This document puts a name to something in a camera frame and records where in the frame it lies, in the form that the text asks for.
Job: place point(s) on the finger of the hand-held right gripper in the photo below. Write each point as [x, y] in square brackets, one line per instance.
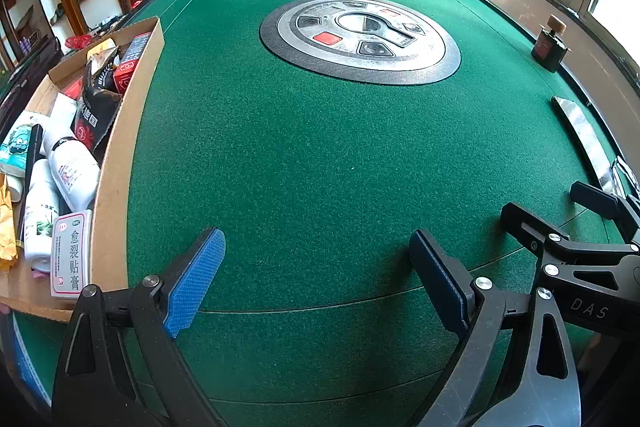
[595, 199]
[525, 222]

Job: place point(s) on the small red box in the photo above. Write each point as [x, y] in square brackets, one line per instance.
[125, 76]

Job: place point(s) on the white medicine box red print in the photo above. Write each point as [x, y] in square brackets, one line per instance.
[70, 257]

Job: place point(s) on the white bottle red label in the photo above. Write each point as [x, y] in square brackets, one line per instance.
[75, 172]

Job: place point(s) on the yellow packet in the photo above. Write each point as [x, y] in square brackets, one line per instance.
[6, 227]

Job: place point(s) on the silver metal strip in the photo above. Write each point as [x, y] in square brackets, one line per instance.
[582, 132]

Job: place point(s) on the round table control panel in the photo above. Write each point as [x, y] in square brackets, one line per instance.
[290, 27]

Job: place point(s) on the orange white packet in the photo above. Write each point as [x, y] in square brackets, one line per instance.
[102, 54]

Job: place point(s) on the white bottle pink cap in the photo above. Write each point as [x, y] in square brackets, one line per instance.
[40, 207]

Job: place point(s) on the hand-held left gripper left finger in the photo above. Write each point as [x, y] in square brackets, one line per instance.
[195, 282]

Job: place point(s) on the dark perfume bottle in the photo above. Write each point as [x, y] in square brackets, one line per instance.
[547, 47]

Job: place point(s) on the cardboard box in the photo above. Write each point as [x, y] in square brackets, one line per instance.
[125, 157]

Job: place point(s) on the red and white carton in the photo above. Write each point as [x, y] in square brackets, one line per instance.
[136, 47]

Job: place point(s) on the black packet white print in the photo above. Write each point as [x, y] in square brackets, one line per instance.
[102, 74]

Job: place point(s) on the black snack bag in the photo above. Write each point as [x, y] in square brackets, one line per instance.
[95, 114]

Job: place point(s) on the red plastic bag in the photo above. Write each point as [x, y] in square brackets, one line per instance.
[77, 41]

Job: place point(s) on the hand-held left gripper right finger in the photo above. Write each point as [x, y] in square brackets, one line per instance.
[440, 277]

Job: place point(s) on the black slim box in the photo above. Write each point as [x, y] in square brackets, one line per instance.
[32, 167]

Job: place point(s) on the pale blue tissue pack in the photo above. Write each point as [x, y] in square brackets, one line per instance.
[17, 147]

